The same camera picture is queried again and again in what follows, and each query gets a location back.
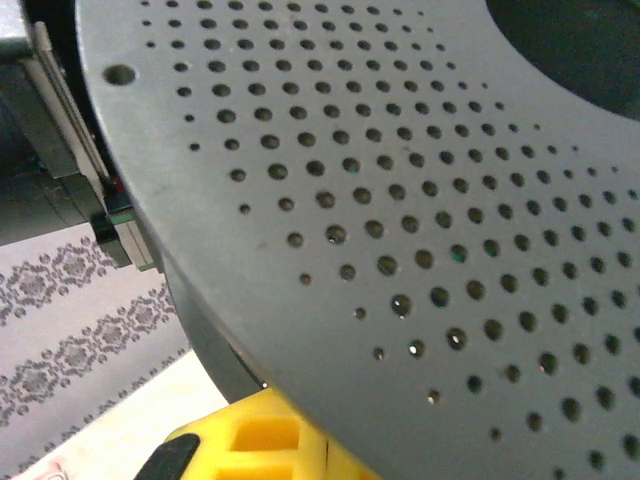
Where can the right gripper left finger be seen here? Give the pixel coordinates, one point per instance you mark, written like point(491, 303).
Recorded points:
point(215, 450)

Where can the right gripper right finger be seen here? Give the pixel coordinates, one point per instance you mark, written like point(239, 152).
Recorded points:
point(345, 467)

